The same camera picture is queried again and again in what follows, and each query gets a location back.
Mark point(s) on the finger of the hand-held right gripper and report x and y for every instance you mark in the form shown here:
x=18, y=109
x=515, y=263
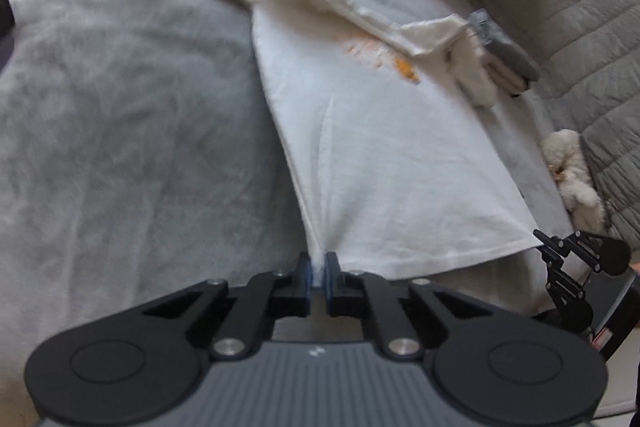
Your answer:
x=557, y=277
x=550, y=242

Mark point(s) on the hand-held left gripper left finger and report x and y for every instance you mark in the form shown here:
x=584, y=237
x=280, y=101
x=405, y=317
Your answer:
x=306, y=279

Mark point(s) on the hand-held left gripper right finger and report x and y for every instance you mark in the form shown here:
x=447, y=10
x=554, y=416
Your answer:
x=331, y=279

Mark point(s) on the white printed t-shirt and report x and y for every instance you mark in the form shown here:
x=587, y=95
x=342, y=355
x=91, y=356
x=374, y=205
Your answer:
x=375, y=147

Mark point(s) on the white plush toy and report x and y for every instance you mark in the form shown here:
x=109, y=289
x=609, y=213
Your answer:
x=570, y=157

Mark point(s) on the folded cream garment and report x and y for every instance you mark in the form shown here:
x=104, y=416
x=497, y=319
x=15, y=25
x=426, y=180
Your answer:
x=475, y=74

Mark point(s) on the folded grey garment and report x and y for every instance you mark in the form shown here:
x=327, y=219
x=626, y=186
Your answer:
x=505, y=44

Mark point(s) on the grey quilted headboard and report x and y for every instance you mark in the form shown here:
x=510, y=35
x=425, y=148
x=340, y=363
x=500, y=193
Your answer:
x=575, y=32

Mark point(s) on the bed with grey sheet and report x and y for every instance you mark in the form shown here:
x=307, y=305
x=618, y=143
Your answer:
x=125, y=132

